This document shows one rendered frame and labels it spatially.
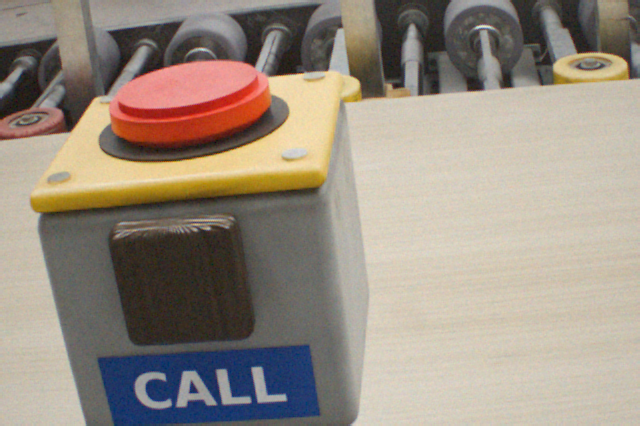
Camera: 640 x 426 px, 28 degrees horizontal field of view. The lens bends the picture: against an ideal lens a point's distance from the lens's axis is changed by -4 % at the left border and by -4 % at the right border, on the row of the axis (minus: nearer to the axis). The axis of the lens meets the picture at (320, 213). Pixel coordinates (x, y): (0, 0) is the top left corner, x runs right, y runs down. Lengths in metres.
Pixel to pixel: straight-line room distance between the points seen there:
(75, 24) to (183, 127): 1.17
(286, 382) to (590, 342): 0.55
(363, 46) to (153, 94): 1.12
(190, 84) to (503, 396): 0.51
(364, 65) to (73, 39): 0.33
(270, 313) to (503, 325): 0.58
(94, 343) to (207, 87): 0.07
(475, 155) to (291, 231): 0.87
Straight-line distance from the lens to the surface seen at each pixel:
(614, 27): 1.45
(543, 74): 1.95
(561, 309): 0.89
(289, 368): 0.31
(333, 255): 0.30
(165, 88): 0.33
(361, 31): 1.44
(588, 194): 1.07
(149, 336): 0.31
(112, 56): 1.98
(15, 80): 1.97
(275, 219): 0.30
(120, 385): 0.32
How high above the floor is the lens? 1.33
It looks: 23 degrees down
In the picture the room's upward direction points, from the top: 8 degrees counter-clockwise
